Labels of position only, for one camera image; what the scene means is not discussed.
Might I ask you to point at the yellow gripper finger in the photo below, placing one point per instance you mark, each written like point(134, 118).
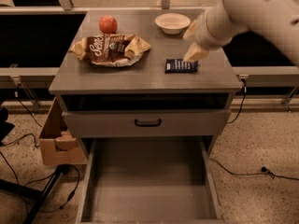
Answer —
point(190, 32)
point(195, 53)

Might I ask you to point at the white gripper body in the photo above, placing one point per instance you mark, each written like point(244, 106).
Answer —
point(201, 34)

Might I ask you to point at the dark blue rxbar wrapper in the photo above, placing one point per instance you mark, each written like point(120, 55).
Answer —
point(179, 66)

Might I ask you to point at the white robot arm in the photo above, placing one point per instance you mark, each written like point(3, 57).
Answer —
point(274, 20)

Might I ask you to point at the grey drawer cabinet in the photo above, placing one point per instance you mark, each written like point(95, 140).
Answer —
point(145, 86)

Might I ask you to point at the closed grey top drawer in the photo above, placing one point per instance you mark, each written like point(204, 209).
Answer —
point(88, 124)

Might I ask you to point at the open grey middle drawer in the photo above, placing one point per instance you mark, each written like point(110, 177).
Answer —
point(149, 180)

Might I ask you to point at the white bowl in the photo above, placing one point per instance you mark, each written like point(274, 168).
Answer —
point(172, 23)

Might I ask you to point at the red apple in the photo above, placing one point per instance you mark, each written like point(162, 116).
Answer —
point(108, 24)

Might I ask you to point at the brown chip bag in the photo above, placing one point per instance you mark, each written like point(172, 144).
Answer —
point(111, 50)

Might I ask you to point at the cardboard box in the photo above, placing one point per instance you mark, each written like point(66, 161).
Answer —
point(57, 145)

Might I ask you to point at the black tripod stand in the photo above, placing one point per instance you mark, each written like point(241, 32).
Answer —
point(34, 198)

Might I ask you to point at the black drawer handle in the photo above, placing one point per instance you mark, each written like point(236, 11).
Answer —
point(148, 123)

